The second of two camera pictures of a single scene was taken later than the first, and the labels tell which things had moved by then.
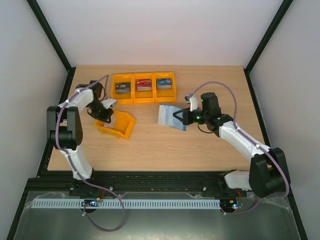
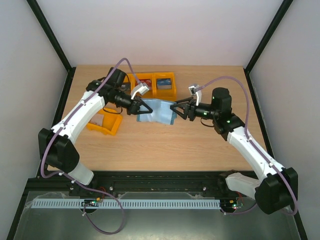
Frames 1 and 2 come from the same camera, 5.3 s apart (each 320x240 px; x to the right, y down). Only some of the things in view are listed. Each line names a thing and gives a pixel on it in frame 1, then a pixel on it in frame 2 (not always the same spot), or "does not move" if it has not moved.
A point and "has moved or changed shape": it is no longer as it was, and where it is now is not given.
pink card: x=110 y=125 -> x=97 y=119
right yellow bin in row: x=164 y=95 does not move
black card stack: x=123 y=88 does not move
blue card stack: x=164 y=83 does not move
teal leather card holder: x=166 y=118 has moved or changed shape
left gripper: x=105 y=117 -> x=135 y=108
